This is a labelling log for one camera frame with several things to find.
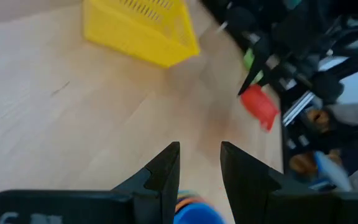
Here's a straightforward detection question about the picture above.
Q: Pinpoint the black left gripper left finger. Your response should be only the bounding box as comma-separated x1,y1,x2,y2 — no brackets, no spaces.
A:
0,141,181,224

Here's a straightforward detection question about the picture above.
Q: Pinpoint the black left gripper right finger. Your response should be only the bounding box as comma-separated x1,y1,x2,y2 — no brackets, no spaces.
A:
220,141,358,224

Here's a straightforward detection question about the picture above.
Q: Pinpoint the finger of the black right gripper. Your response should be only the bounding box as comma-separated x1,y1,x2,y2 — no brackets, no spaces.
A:
237,46,270,96

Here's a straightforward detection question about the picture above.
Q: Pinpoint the green plastic measuring cup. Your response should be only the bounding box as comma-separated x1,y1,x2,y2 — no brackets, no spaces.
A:
242,47,265,84

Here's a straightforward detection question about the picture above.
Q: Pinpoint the red plastic measuring cup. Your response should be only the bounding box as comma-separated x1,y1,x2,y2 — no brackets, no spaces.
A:
240,84,280,132

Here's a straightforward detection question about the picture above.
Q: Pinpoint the light blue plastic measuring cup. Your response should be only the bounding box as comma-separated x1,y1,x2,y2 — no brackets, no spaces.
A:
173,201,227,224

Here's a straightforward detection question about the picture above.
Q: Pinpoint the teal plastic measuring cup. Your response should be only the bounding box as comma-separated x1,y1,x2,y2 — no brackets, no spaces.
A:
177,190,199,198

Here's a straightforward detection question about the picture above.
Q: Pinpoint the orange plastic measuring cup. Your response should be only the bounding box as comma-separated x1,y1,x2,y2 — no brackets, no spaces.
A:
175,195,208,213

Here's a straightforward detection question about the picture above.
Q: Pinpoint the yellow plastic basket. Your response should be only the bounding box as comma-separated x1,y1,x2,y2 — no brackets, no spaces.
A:
83,0,201,69

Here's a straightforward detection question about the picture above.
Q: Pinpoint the light blue held object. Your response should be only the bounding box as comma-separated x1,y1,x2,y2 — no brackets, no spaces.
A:
313,150,353,192

